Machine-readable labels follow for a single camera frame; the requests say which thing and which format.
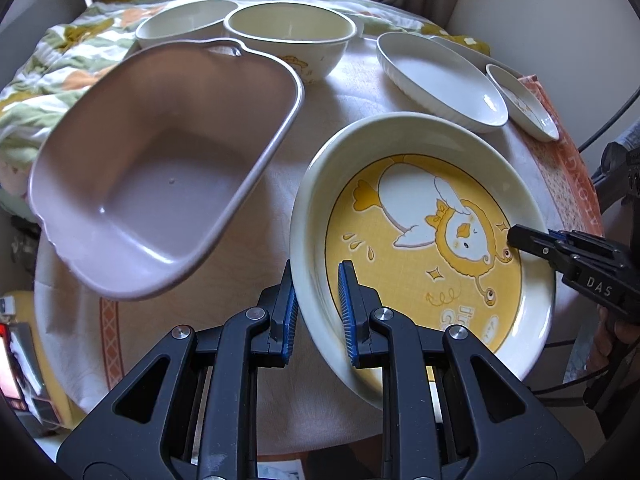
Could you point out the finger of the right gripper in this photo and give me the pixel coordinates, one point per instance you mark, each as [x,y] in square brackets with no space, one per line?
[548,245]

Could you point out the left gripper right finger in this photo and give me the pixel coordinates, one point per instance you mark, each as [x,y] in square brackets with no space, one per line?
[451,409]

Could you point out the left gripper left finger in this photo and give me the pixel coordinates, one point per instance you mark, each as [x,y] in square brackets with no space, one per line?
[188,409]

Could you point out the yellow duck pattern plate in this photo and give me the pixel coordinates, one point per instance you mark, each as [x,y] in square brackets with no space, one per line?
[421,207]

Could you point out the white oval ribbed dish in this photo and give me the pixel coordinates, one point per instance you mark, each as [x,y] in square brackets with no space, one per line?
[442,81]

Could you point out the cream duck pattern bowl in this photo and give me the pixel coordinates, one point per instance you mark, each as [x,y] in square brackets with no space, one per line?
[310,38]

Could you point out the white shallow round bowl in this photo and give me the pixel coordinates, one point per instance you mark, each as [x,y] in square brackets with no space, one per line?
[194,20]

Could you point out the small white saucer dish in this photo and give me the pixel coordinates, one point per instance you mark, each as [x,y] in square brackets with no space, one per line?
[524,108]

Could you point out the floral green yellow quilt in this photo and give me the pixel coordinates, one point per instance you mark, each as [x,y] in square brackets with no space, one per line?
[71,57]

